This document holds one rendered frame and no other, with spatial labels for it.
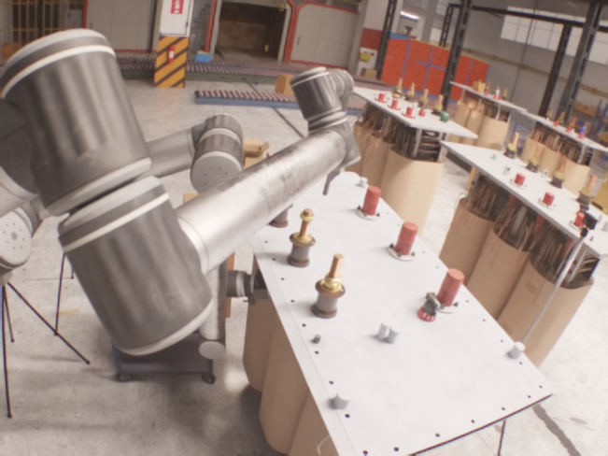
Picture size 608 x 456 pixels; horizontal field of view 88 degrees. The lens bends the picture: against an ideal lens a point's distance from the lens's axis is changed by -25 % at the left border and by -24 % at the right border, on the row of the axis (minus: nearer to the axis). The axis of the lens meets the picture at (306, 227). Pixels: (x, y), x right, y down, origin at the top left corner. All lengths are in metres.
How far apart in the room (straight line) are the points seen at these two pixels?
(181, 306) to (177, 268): 0.04
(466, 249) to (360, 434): 2.30
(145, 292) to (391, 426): 0.75
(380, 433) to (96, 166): 0.85
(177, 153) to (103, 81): 0.87
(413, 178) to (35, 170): 3.63
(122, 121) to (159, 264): 0.16
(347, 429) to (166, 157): 0.96
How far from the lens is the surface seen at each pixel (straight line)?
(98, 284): 0.44
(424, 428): 1.06
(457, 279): 1.39
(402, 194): 3.91
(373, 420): 1.02
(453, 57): 14.00
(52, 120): 0.43
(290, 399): 1.81
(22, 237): 1.45
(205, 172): 1.07
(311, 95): 1.04
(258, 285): 1.48
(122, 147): 0.43
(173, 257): 0.44
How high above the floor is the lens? 2.17
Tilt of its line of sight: 29 degrees down
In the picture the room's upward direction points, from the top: 11 degrees clockwise
